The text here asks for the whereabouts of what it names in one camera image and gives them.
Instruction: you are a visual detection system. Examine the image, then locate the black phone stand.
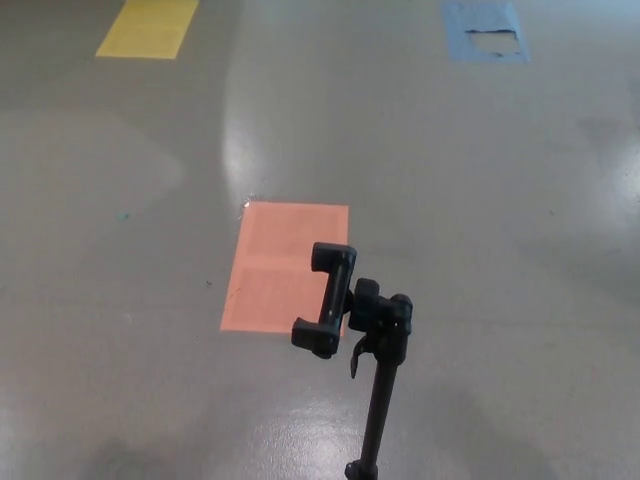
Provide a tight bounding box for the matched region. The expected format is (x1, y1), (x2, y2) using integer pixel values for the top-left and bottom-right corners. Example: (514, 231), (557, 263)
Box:
(290, 242), (415, 480)

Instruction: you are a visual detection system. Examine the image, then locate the orange floor paper sheet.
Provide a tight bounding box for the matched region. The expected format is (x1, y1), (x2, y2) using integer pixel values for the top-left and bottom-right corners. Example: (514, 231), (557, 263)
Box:
(219, 201), (350, 338)

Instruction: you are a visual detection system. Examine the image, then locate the torn blue floor sheet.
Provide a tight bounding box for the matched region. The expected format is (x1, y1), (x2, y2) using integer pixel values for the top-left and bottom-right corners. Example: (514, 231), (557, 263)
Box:
(441, 0), (532, 64)

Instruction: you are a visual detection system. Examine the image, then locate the yellow floor paper sheet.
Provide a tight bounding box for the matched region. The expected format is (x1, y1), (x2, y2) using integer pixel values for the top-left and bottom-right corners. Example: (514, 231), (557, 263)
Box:
(94, 0), (200, 61)

